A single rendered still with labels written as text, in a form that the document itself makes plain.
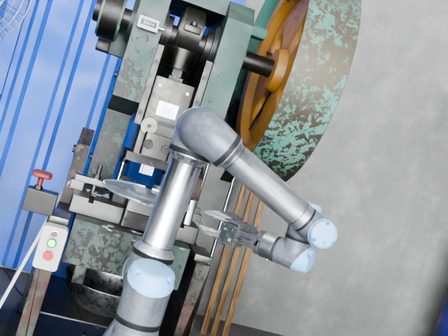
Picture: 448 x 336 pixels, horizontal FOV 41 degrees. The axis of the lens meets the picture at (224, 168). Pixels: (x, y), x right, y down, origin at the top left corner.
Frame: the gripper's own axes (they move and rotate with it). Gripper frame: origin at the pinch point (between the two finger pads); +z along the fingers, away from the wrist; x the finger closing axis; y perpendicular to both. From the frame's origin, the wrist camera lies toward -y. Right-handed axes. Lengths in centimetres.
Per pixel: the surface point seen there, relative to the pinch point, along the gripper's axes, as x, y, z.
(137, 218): 9.2, -6.6, 28.1
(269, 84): -49, -37, 10
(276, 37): -71, -59, 24
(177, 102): -32.3, -15.5, 32.0
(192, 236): 10.6, -21.7, 13.8
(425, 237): -4, -228, -38
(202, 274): 19.1, -12.3, 1.4
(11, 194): 38, -76, 150
